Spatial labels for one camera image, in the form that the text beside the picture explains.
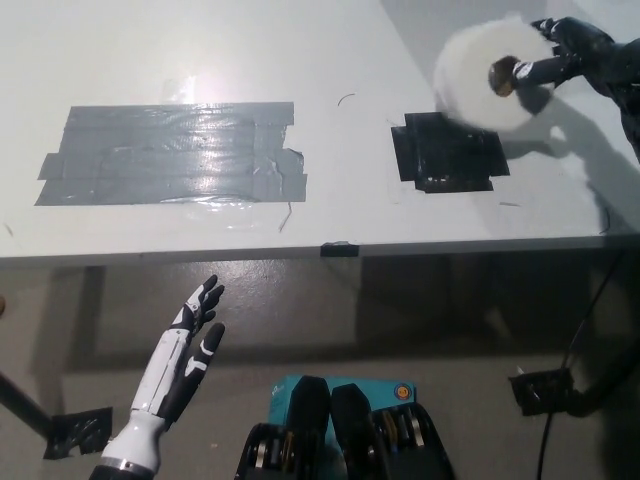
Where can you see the robot right black hand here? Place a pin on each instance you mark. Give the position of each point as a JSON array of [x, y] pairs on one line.
[[585, 50]]

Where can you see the robot left white black hand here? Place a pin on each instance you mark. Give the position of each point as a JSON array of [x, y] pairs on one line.
[[170, 370]]

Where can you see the white toilet paper roll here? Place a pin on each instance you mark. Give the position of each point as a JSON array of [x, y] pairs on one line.
[[465, 75]]

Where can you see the robot torso black teal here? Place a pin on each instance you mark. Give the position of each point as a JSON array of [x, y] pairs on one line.
[[350, 430]]

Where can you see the black floor tape piece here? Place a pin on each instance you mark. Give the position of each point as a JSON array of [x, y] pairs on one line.
[[540, 392], [77, 432]]

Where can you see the black diagonal table leg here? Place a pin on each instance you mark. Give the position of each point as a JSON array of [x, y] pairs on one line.
[[22, 400]]

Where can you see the black tape patch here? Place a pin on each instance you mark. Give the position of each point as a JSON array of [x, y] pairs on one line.
[[445, 160]]

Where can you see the small black tape strip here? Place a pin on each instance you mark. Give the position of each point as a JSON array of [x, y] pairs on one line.
[[340, 249]]

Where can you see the black curved table leg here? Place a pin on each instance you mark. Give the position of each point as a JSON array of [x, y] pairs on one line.
[[600, 395]]

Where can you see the grey duct tape patch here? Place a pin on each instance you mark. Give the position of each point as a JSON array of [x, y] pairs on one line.
[[165, 155]]

